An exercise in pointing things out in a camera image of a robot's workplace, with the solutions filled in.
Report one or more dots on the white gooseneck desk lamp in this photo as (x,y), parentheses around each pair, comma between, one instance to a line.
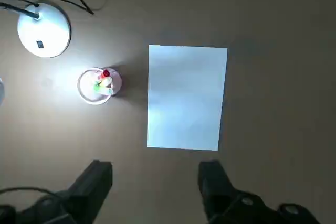
(44,32)

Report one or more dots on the clear plastic cup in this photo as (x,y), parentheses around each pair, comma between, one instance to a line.
(89,95)

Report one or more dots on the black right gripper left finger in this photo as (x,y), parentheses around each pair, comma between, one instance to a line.
(86,187)

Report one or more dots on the red-capped marker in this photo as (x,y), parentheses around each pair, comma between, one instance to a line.
(106,73)

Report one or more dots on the white paper sheet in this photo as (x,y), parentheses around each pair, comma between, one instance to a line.
(186,98)

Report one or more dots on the green marker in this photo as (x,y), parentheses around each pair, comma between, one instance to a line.
(98,86)

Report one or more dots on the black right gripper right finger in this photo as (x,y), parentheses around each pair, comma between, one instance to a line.
(218,192)

